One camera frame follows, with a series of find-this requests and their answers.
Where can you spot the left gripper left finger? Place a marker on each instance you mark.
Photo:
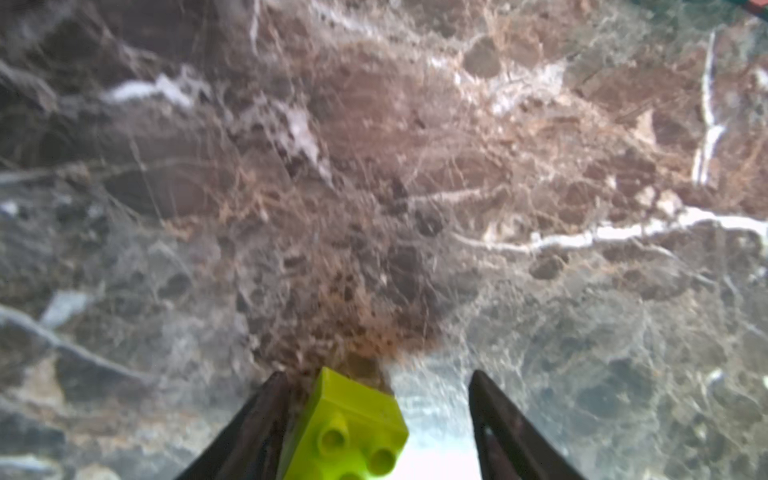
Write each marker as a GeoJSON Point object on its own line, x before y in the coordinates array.
{"type": "Point", "coordinates": [250, 445]}

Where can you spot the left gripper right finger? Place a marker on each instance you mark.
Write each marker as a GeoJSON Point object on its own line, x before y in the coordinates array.
{"type": "Point", "coordinates": [508, 445]}

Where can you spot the green brick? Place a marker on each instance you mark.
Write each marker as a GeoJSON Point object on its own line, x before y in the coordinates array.
{"type": "Point", "coordinates": [346, 431]}

